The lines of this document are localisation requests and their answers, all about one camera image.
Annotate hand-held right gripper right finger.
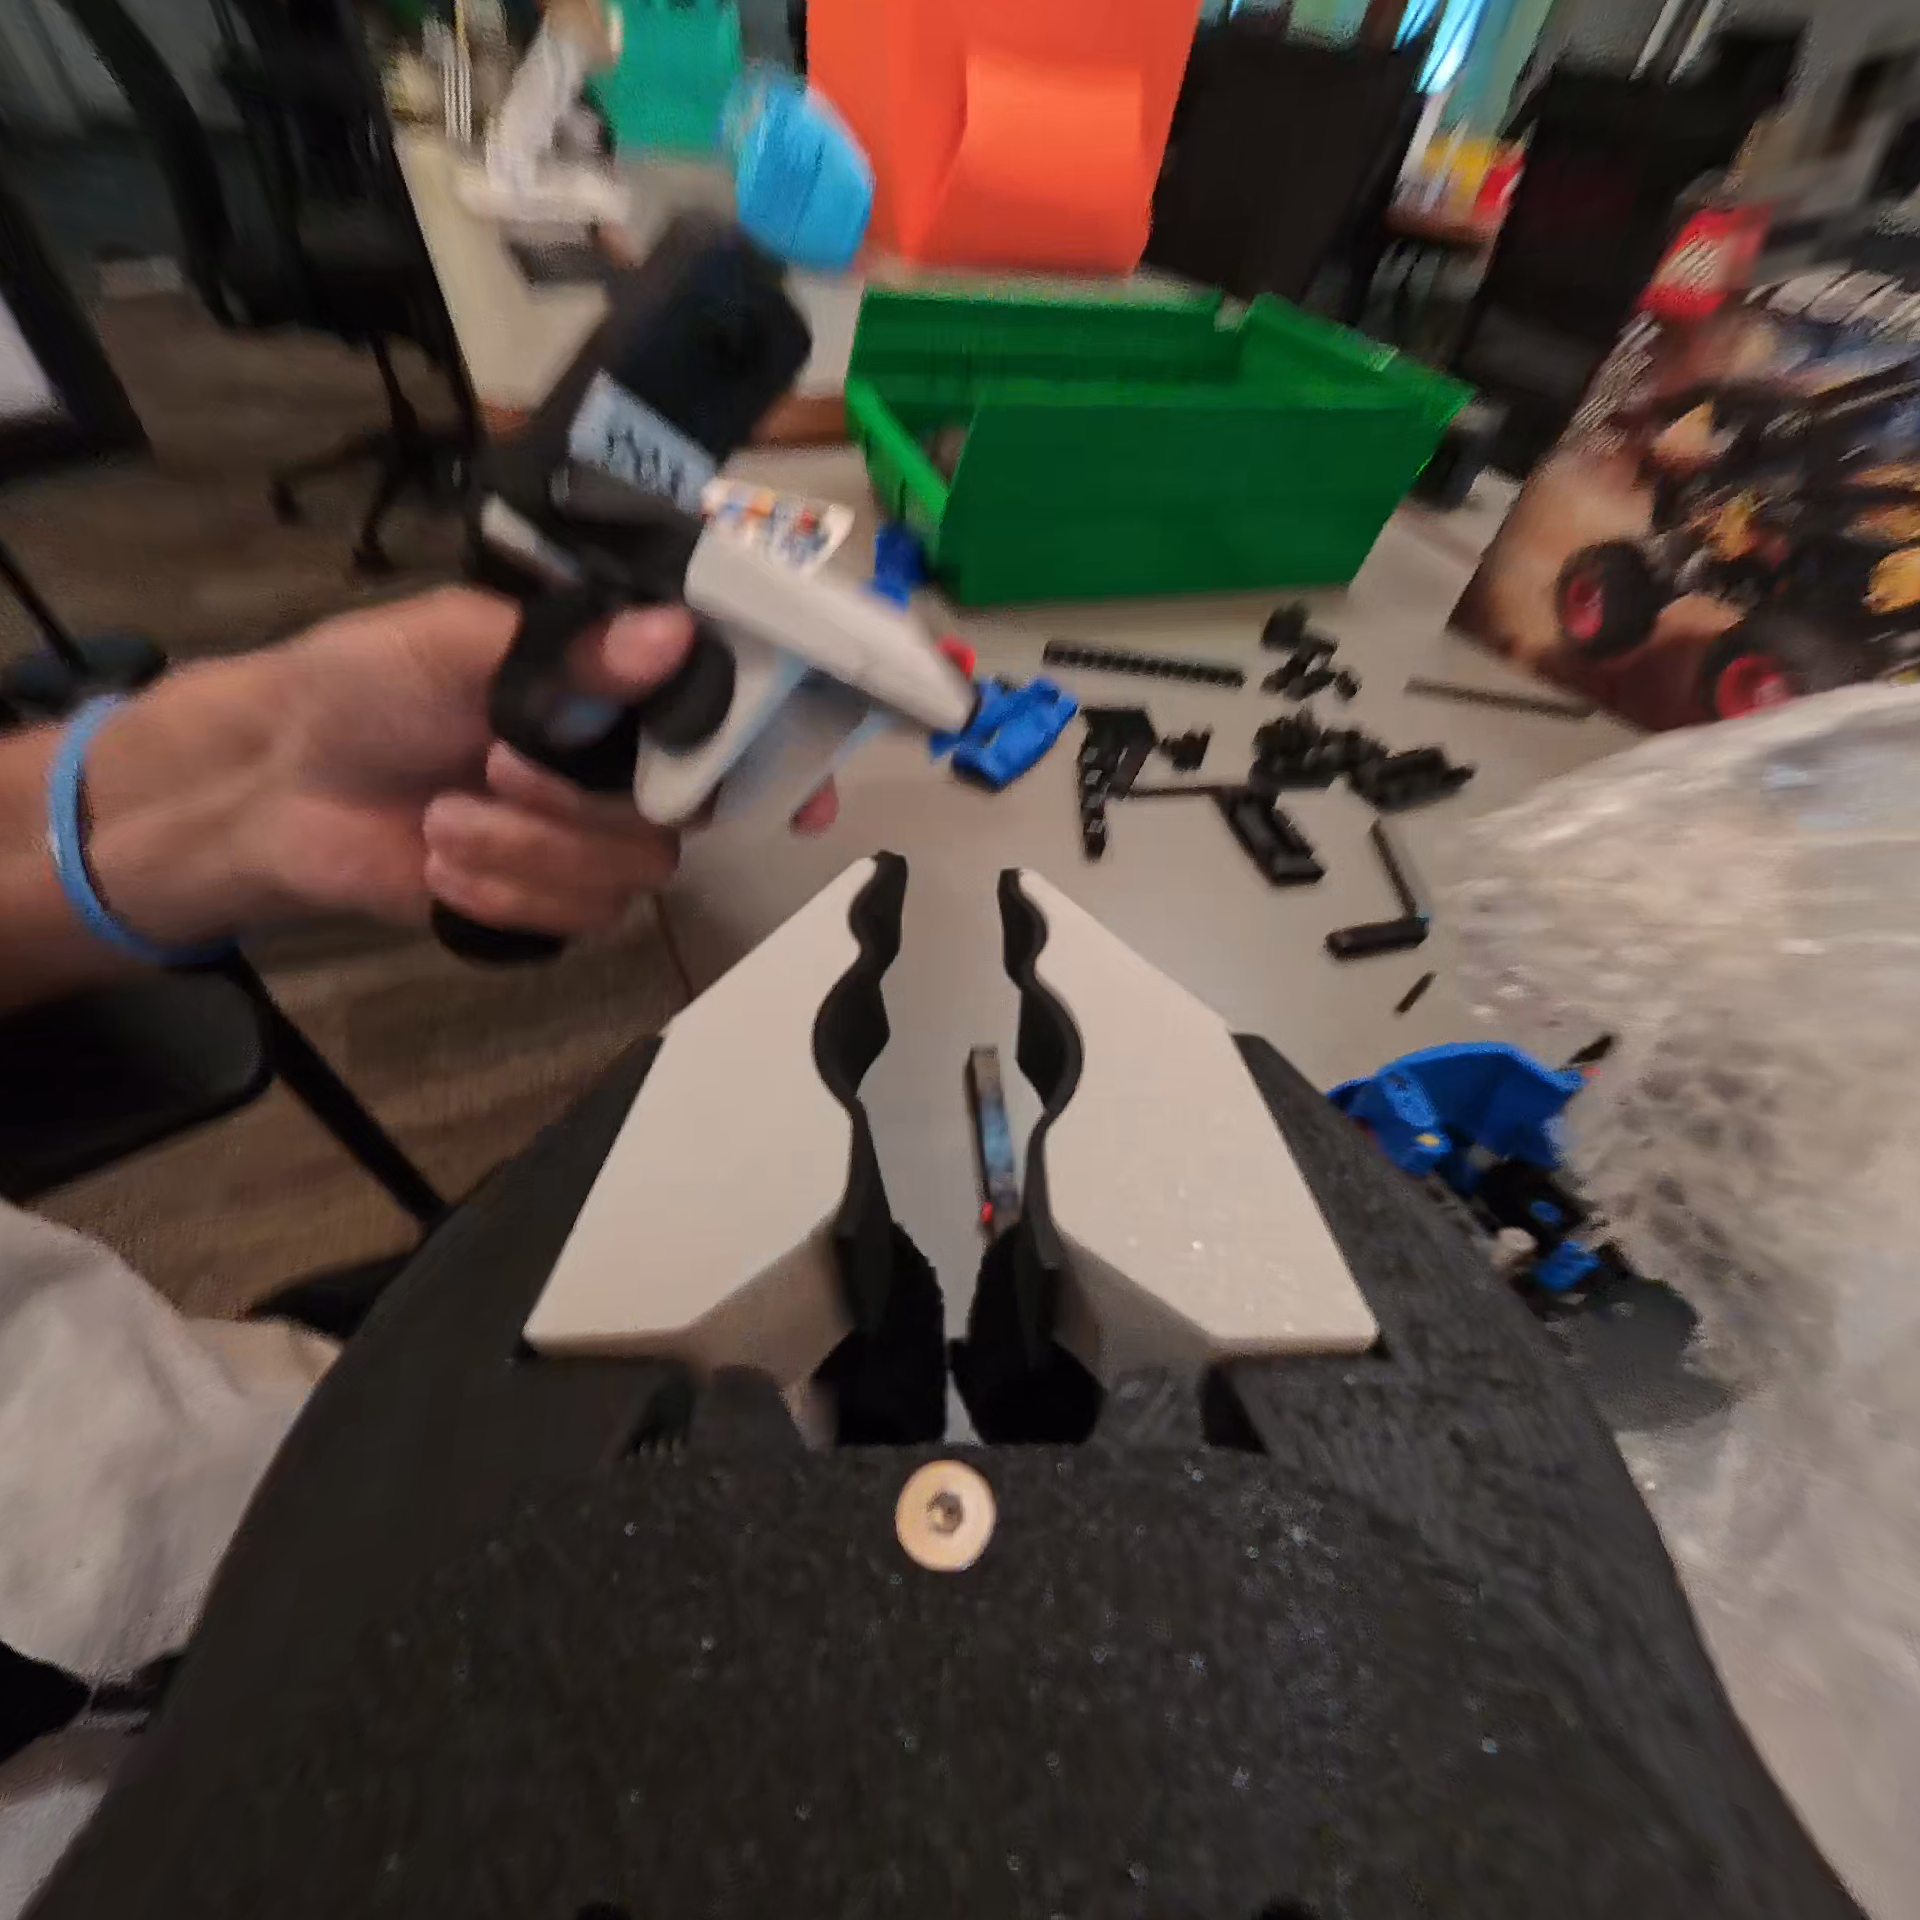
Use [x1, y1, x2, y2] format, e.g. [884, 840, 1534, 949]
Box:
[955, 868, 1382, 1450]

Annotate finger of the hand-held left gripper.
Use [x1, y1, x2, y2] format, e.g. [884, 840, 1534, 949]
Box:
[634, 648, 902, 831]
[682, 526, 981, 738]

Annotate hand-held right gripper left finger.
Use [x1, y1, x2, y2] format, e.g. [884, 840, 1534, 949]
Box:
[523, 854, 950, 1450]

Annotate blue curved lego panel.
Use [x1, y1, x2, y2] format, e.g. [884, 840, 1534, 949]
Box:
[927, 675, 1084, 795]

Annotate blue lego vehicle assembly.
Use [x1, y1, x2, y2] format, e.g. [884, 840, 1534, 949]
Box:
[1325, 1040, 1632, 1327]

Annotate long black lego beam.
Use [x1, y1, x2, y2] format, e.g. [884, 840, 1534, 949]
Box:
[1043, 641, 1250, 688]

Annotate black L-shaped lego beam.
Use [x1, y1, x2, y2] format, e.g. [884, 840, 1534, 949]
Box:
[1325, 815, 1430, 965]

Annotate pile of black lego pieces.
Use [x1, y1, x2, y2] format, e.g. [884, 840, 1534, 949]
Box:
[1073, 602, 1483, 893]

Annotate thin black lego axle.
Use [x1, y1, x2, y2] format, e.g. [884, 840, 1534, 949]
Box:
[1403, 675, 1595, 723]

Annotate lego set box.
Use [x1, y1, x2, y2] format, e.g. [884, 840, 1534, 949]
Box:
[1448, 202, 1920, 738]

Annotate person's left hand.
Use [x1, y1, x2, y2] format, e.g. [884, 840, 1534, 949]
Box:
[82, 586, 709, 965]

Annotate sticker sheet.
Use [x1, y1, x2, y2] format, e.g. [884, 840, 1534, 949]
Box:
[698, 478, 857, 574]

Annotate blue crumpled bag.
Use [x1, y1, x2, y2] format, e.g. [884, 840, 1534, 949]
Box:
[724, 70, 880, 275]

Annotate white folding stand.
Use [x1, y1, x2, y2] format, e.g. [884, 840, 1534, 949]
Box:
[458, 24, 634, 229]

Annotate teal container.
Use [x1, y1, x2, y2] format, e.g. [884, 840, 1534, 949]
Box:
[611, 0, 753, 153]

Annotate green plastic bin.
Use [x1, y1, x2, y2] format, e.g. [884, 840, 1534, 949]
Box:
[842, 283, 1479, 611]

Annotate black office chair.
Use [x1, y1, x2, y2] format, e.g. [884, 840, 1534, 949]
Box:
[140, 0, 490, 578]

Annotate black table leg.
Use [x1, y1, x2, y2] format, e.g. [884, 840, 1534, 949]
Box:
[224, 944, 453, 1228]

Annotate clear plastic bag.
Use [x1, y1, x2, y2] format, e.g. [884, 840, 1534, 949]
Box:
[1437, 684, 1920, 1920]

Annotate black chair seat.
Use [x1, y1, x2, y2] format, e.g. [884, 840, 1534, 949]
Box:
[0, 974, 278, 1204]

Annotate person's white pants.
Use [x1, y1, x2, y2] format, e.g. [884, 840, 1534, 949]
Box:
[0, 1198, 344, 1704]

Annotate blue wristband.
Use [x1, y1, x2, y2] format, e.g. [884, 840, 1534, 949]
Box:
[46, 692, 237, 969]

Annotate black electronic device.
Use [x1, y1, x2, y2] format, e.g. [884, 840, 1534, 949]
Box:
[1412, 400, 1495, 509]

